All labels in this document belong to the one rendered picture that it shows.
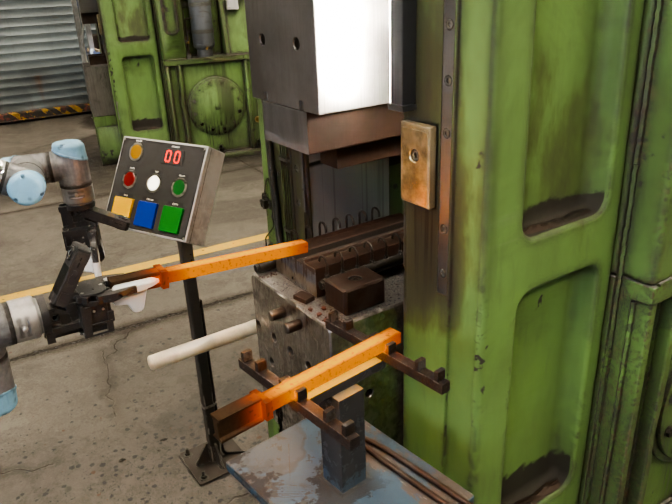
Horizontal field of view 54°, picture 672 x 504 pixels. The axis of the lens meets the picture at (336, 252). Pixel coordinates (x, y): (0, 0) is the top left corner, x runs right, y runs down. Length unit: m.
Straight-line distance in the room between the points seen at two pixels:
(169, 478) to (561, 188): 1.70
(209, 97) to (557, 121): 5.11
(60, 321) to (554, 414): 1.23
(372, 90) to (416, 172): 0.23
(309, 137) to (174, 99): 4.90
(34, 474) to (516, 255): 1.98
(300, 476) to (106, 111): 5.51
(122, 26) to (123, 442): 4.29
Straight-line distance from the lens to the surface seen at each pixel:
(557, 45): 1.42
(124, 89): 6.30
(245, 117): 6.49
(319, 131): 1.47
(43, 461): 2.79
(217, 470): 2.51
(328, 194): 1.84
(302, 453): 1.41
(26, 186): 1.57
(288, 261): 1.67
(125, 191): 2.08
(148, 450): 2.68
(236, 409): 1.07
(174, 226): 1.91
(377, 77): 1.48
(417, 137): 1.34
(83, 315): 1.23
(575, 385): 1.80
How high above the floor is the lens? 1.65
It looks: 23 degrees down
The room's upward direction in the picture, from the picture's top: 2 degrees counter-clockwise
